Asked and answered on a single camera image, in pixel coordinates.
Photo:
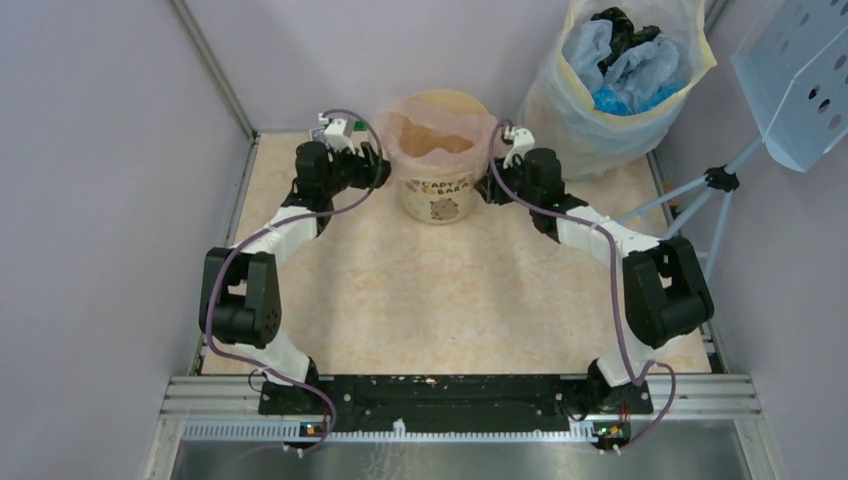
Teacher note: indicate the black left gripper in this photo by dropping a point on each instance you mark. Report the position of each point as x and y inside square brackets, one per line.
[373, 171]

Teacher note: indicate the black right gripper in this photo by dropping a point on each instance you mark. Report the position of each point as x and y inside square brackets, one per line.
[491, 189]

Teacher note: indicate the pink plastic trash bag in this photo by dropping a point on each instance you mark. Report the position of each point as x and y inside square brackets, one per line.
[435, 131]

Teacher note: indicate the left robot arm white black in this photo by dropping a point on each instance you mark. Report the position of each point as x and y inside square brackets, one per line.
[240, 312]

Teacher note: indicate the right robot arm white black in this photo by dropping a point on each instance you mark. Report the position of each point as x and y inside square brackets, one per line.
[658, 289]

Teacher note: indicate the cream capybara trash bin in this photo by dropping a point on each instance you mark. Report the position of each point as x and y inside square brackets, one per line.
[437, 199]

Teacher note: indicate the large translucent bag of bags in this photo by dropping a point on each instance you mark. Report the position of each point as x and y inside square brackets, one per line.
[559, 110]

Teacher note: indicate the blue plastic bag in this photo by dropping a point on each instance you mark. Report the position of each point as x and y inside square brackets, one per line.
[618, 103]

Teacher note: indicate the black plastic bag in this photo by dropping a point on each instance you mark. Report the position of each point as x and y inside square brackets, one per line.
[624, 36]

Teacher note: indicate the light blue tripod stand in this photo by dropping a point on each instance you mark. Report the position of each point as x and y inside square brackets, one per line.
[715, 180]

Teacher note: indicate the perforated light blue panel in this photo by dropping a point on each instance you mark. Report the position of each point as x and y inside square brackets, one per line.
[792, 69]

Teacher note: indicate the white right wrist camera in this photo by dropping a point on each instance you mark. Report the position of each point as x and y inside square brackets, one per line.
[521, 141]

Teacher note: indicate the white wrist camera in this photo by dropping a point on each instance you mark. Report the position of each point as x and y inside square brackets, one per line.
[521, 141]
[338, 132]

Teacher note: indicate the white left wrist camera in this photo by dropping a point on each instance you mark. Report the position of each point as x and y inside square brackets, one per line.
[338, 132]

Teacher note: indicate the aluminium corner frame post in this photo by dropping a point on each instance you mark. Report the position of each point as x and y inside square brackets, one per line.
[212, 67]

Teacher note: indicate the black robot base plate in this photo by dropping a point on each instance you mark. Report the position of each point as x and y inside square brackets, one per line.
[455, 403]

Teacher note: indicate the white toothed cable rail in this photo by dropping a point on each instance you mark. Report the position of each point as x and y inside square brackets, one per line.
[295, 432]

